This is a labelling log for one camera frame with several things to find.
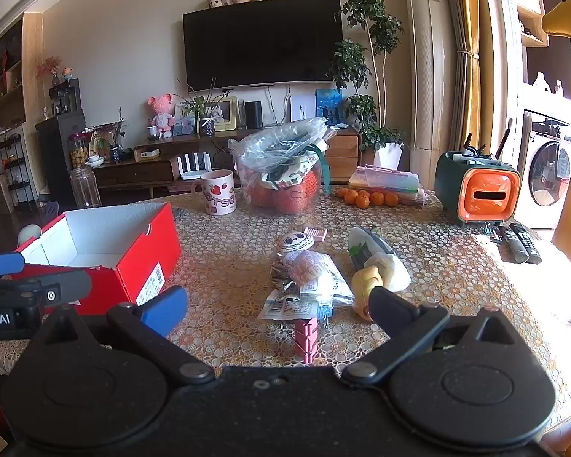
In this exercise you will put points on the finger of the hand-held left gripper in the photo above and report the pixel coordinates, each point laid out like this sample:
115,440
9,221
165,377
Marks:
62,286
0,265

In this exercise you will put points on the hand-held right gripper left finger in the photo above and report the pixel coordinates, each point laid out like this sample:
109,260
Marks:
164,312

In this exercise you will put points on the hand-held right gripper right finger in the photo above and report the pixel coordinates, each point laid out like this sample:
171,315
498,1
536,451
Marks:
392,307

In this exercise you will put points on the silver printed snack packet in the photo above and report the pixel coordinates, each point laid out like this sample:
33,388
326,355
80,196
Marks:
335,290

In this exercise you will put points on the red cardboard shoe box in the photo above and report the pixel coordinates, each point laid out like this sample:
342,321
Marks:
138,257

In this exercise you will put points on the dark red binder clip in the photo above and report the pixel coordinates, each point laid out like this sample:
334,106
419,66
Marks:
307,340

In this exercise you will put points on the wrappers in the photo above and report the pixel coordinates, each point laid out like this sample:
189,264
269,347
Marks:
285,305

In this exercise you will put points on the lace-covered desktop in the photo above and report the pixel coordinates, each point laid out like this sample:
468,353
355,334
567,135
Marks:
228,257

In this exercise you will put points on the yellow toy duck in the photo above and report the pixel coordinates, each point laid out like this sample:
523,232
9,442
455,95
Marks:
364,288

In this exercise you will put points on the white plastic bag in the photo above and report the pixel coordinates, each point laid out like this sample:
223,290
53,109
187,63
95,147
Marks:
392,271

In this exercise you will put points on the white round ball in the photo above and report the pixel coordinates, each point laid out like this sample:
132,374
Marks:
30,235

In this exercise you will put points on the white and green plastic packet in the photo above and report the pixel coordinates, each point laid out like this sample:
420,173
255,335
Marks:
369,245

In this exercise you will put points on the dark grey chair back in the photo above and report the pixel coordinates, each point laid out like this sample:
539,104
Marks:
47,212

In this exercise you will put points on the black metal rack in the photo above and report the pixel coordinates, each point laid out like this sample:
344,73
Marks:
16,171

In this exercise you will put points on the empty glass jar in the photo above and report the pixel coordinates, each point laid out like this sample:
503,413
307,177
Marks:
85,188

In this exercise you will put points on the small pink ribbed comb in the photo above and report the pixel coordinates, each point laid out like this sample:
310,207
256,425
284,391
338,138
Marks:
315,233

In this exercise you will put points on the pile of small oranges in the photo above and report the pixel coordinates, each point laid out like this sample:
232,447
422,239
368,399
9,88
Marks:
364,197

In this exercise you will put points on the round white patterned pouch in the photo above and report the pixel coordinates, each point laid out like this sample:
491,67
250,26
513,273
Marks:
292,243

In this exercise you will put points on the white mug with pink print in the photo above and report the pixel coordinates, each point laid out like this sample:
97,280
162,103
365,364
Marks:
219,195

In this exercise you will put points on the white bowl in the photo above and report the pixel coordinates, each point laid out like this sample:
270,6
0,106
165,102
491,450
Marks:
95,160

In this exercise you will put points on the black remote control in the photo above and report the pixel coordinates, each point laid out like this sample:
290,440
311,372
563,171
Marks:
511,245
528,243

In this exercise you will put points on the black cabinet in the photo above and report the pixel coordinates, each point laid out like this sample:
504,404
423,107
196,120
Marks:
57,143

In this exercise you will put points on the pink-lidded jar of snacks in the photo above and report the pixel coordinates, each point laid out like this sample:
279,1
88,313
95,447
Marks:
79,152

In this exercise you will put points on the wooden television cabinet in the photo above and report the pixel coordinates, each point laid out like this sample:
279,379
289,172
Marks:
138,171

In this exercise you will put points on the green and orange desk organizer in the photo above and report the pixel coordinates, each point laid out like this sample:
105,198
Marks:
485,195

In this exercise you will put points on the twig plant in dark vase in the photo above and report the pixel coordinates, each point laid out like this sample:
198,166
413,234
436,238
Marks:
115,150

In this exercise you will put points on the white router with antennas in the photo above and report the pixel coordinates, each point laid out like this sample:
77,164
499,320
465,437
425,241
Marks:
195,166

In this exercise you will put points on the red plastic basket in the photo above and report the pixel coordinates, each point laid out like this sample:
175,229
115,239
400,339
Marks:
290,195

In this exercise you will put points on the small white and yellow box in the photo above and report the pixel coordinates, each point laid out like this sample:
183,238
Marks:
146,154

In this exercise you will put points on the silver cup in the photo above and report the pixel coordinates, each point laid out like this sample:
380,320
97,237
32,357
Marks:
153,133

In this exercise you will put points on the wooden bookshelf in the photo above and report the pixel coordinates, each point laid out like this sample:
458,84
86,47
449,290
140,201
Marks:
9,81

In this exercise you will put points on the small plant in dotted pot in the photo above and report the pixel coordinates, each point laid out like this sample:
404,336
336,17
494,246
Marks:
207,123

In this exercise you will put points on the pink plush doll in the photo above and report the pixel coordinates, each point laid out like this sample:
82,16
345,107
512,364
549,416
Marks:
161,114

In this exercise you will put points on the clear plastic bag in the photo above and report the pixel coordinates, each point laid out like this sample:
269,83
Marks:
276,145

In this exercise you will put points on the white washing machine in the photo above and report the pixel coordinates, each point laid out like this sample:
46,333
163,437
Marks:
547,176

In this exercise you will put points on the blue picture board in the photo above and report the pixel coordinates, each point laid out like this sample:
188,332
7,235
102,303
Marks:
330,104

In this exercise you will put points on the black cylinder speaker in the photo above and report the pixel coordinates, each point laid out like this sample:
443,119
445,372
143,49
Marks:
253,115

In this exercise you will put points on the white flat router box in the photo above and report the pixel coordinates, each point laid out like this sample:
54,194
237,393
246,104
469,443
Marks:
302,108

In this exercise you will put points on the white standing air conditioner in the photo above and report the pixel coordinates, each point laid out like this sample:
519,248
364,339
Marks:
430,81

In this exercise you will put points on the yellow curtain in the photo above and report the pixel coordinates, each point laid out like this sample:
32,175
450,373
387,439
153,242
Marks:
492,81

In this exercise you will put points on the tall green potted plant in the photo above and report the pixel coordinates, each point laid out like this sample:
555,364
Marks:
361,57

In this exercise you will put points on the grey curtain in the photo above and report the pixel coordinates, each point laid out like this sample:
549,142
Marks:
461,57

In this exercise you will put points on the white detergent bottle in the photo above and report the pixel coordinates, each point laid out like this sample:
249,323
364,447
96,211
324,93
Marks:
542,83

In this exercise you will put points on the black flat television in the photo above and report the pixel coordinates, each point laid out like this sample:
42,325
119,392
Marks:
261,43

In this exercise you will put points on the grey plush hedgehog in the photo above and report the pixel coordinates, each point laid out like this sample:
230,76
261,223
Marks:
216,1

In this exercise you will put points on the yellow giraffe figure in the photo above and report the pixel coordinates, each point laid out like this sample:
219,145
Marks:
568,24

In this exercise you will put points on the yellow-green photo frame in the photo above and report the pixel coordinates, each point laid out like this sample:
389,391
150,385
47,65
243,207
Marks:
228,114

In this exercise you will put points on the wooden wall shelf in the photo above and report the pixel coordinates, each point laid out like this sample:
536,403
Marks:
528,9

